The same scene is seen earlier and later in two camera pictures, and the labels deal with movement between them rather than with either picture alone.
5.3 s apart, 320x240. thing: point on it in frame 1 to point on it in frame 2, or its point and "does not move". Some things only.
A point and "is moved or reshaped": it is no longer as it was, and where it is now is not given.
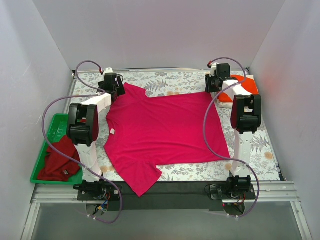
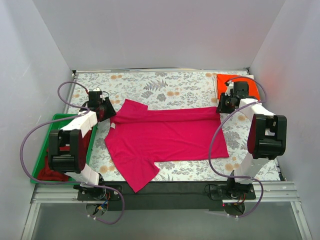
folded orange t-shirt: x=249 y=85 does not move
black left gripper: x=119 y=88 to x=105 y=110
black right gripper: x=211 y=83 to x=223 y=106
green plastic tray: x=57 y=130 does not move
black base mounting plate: x=165 y=196 does not move
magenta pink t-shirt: x=143 y=131 is moved or reshaped
